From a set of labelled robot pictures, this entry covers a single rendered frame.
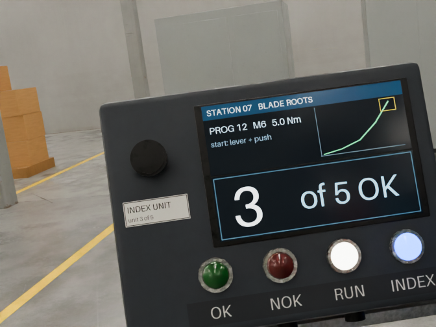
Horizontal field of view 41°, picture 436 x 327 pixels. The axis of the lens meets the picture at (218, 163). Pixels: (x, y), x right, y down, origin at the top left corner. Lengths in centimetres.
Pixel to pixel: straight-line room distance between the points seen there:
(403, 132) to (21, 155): 826
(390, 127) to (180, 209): 18
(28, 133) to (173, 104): 818
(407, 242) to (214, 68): 772
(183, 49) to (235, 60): 76
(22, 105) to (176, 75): 221
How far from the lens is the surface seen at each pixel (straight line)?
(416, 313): 57
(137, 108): 46
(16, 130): 864
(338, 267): 46
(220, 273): 44
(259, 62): 803
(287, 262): 44
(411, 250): 47
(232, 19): 809
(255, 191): 45
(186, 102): 45
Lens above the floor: 128
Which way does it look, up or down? 10 degrees down
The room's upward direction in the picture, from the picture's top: 7 degrees counter-clockwise
